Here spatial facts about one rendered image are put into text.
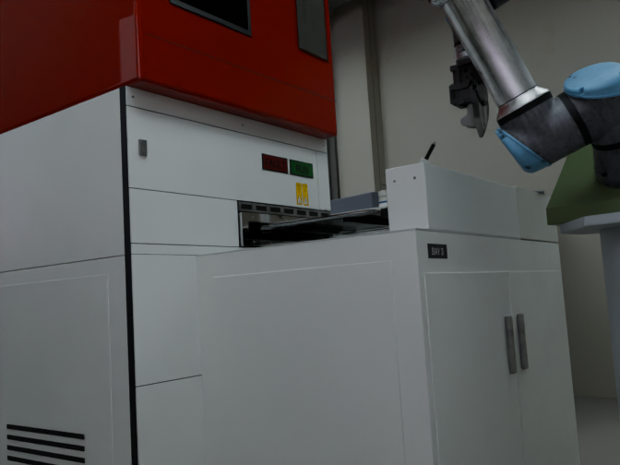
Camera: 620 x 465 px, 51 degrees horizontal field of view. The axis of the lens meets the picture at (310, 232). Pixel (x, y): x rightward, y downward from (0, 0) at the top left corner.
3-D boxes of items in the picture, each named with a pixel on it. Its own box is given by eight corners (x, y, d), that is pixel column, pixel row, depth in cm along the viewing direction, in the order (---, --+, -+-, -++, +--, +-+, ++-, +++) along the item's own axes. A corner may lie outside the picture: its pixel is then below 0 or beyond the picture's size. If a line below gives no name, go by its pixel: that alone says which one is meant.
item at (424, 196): (388, 233, 137) (384, 169, 139) (487, 242, 181) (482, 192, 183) (428, 229, 132) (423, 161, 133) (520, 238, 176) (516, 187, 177)
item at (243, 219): (239, 246, 178) (237, 212, 179) (330, 249, 213) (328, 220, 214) (244, 245, 177) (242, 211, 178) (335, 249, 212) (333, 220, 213)
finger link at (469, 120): (464, 140, 176) (461, 107, 177) (485, 136, 172) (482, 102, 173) (459, 138, 173) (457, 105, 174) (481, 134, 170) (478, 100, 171)
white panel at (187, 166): (125, 255, 150) (119, 88, 154) (327, 258, 215) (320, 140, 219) (133, 254, 148) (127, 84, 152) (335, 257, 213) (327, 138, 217)
